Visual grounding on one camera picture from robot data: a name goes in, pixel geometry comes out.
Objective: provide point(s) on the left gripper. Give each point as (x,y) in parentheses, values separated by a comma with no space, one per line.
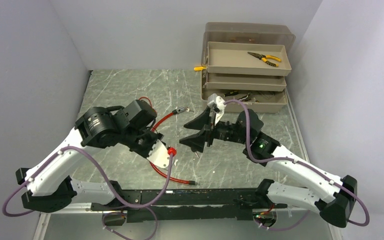
(154,136)

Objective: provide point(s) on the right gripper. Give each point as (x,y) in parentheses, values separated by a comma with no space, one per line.
(196,141)

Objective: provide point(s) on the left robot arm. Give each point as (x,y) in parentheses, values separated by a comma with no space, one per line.
(50,186)

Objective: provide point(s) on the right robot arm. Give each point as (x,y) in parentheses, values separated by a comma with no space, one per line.
(320,192)

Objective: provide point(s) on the tools in bottom tray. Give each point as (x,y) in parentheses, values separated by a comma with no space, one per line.
(249,96)

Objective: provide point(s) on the beige tiered toolbox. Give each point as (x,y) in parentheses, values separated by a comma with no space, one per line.
(225,48)

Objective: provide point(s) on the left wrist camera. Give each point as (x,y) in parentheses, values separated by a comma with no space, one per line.
(160,154)

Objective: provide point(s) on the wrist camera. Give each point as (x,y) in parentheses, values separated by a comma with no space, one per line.
(160,154)
(217,107)

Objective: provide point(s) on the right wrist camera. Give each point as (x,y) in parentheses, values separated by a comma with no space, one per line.
(217,107)

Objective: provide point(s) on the yellow handled screwdriver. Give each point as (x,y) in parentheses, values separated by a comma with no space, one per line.
(199,68)

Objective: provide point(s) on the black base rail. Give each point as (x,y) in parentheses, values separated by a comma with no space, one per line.
(197,204)

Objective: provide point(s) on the yellow handled pliers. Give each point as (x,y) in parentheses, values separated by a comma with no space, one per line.
(266,58)

